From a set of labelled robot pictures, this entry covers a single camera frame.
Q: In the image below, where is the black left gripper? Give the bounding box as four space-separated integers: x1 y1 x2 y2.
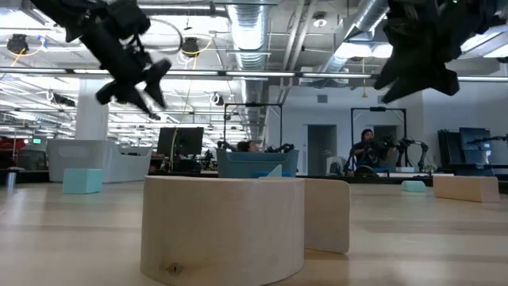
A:
81 22 172 122

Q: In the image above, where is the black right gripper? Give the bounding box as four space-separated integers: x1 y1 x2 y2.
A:
373 0 461 104

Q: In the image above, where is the light cyan small block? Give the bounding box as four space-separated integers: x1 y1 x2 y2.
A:
401 180 428 194

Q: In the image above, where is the light cyan cube block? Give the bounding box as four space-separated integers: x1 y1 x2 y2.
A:
62 168 105 195

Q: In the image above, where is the wooden rectangular block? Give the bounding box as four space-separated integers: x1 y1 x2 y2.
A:
432 175 501 203

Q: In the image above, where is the dark blue block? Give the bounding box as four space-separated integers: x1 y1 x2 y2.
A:
250 171 294 179

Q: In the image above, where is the wooden triangle block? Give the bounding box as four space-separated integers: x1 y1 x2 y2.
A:
302 178 352 255

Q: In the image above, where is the wooden arch block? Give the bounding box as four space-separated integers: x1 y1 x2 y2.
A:
139 175 307 286

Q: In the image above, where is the black computer monitor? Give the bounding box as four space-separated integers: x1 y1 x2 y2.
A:
156 126 205 158

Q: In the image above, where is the white pillar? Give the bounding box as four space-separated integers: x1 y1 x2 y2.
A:
75 78 110 141

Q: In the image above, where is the person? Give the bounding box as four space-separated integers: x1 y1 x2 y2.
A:
351 128 384 176
237 139 261 153

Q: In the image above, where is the dark background cabinet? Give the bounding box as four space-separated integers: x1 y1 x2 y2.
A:
437 129 461 166

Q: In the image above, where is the grey translucent plastic bin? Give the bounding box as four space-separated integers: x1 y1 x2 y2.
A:
46 138 154 184

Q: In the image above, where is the dark background monitor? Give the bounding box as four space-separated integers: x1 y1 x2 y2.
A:
459 126 492 164

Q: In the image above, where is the teal plastic bin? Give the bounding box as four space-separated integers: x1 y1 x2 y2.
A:
216 148 301 179

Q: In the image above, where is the red background object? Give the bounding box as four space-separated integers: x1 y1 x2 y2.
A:
0 137 25 153

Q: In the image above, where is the black background rig frame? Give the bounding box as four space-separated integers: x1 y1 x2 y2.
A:
350 106 408 168
223 102 283 154

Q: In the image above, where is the silver ventilation duct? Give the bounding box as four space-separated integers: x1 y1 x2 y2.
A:
225 0 273 140
317 0 391 80

